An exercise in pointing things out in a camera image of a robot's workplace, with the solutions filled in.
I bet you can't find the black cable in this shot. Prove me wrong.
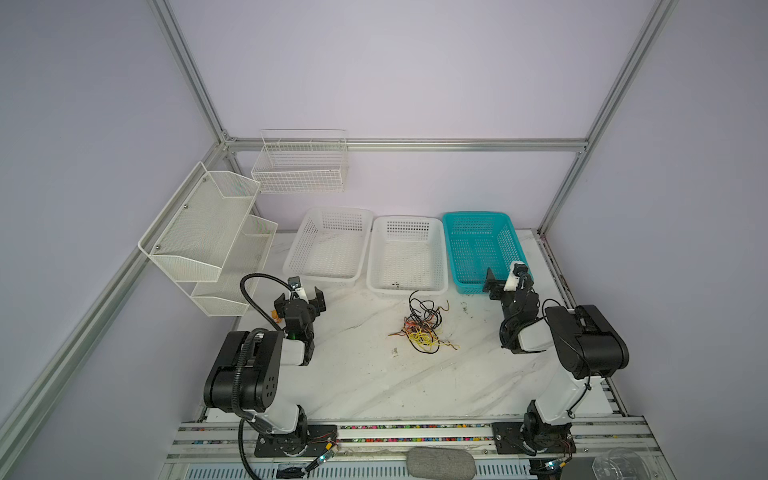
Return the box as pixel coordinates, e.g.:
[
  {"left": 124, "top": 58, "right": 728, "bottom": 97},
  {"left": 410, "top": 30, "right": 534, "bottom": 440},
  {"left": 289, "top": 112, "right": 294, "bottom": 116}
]
[{"left": 407, "top": 290, "right": 445, "bottom": 355}]

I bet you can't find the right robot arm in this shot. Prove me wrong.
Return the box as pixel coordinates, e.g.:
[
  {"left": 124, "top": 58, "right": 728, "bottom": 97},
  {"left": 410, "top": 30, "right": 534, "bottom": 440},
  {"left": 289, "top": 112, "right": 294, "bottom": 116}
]
[{"left": 483, "top": 262, "right": 629, "bottom": 471}]

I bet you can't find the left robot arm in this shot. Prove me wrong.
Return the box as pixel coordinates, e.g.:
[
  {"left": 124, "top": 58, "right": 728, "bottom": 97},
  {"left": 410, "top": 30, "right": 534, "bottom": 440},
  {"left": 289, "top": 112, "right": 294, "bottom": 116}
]
[{"left": 203, "top": 272, "right": 337, "bottom": 479}]

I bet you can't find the teal plastic basket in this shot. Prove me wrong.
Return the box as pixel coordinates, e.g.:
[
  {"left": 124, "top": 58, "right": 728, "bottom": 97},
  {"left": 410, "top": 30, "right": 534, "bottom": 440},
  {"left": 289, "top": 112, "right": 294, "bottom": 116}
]
[{"left": 442, "top": 211, "right": 529, "bottom": 295}]

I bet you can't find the left white plastic basket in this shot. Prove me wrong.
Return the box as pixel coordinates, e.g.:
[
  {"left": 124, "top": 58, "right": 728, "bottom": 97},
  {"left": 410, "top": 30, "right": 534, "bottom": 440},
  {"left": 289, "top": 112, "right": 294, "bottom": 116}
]
[{"left": 283, "top": 207, "right": 374, "bottom": 286}]

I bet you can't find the white plastic basket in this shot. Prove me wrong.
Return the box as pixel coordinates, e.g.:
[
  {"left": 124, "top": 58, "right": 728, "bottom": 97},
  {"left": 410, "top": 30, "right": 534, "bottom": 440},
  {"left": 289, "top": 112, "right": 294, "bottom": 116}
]
[
  {"left": 366, "top": 216, "right": 450, "bottom": 297},
  {"left": 283, "top": 207, "right": 374, "bottom": 286}
]

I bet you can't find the middle white plastic basket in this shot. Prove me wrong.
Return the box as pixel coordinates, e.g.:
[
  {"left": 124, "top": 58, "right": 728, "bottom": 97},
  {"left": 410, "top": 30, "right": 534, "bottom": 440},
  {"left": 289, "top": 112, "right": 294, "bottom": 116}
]
[{"left": 366, "top": 216, "right": 450, "bottom": 297}]

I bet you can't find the white two-tier mesh shelf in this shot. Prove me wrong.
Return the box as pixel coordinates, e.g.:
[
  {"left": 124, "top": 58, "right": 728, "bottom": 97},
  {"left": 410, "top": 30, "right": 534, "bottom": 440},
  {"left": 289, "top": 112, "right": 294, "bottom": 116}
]
[{"left": 138, "top": 163, "right": 278, "bottom": 317}]

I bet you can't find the clear plastic container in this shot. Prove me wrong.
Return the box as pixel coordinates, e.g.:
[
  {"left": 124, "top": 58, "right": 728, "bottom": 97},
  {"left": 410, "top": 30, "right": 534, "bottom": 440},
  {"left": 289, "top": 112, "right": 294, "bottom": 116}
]
[{"left": 592, "top": 448, "right": 652, "bottom": 480}]

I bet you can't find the grey fabric pad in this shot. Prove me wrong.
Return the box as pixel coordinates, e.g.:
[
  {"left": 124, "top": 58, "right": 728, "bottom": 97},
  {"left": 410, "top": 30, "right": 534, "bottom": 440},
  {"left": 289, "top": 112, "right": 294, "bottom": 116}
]
[{"left": 406, "top": 447, "right": 476, "bottom": 480}]

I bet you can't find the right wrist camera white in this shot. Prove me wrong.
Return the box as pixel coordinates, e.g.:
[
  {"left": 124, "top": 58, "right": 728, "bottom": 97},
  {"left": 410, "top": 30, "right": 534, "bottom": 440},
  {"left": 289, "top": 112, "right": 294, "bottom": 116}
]
[{"left": 503, "top": 261, "right": 523, "bottom": 292}]

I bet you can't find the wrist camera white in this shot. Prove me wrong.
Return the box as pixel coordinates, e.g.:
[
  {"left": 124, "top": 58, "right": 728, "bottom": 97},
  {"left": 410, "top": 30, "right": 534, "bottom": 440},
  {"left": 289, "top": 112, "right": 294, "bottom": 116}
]
[
  {"left": 503, "top": 261, "right": 523, "bottom": 292},
  {"left": 287, "top": 276, "right": 308, "bottom": 302}
]

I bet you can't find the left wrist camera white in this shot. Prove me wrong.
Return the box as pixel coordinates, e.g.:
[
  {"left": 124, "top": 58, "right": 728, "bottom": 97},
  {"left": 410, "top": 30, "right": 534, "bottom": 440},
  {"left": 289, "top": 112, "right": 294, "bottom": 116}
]
[{"left": 287, "top": 276, "right": 308, "bottom": 302}]

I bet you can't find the white wire wall basket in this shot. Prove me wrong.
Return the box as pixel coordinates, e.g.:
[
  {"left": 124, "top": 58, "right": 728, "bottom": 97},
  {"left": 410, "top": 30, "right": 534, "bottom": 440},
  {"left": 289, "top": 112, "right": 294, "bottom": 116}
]
[{"left": 251, "top": 129, "right": 349, "bottom": 194}]

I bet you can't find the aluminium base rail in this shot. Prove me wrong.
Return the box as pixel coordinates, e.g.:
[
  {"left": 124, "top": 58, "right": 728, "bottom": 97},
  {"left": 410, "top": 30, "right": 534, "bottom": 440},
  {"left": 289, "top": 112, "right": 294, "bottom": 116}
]
[{"left": 159, "top": 416, "right": 675, "bottom": 479}]

